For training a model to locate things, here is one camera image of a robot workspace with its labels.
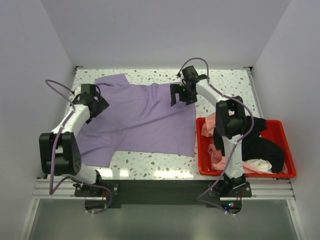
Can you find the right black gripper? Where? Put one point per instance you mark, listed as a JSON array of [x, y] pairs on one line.
[[176, 88]]

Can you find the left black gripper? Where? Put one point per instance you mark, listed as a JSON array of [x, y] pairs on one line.
[[102, 105]]

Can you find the purple t shirt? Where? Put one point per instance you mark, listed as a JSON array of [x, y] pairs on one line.
[[139, 118]]

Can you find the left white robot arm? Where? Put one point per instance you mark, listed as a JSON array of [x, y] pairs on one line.
[[59, 151]]

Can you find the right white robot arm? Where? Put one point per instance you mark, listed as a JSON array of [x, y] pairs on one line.
[[230, 120]]

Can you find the pink t shirt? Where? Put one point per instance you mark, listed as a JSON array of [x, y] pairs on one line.
[[216, 160]]

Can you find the black t shirt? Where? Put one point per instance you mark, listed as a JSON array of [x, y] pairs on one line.
[[256, 147]]

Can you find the red plastic bin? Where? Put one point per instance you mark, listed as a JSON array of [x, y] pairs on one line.
[[274, 133]]

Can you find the white t shirt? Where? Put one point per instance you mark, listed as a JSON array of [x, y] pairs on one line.
[[263, 166]]

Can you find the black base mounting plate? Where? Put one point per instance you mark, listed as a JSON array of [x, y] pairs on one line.
[[162, 192]]

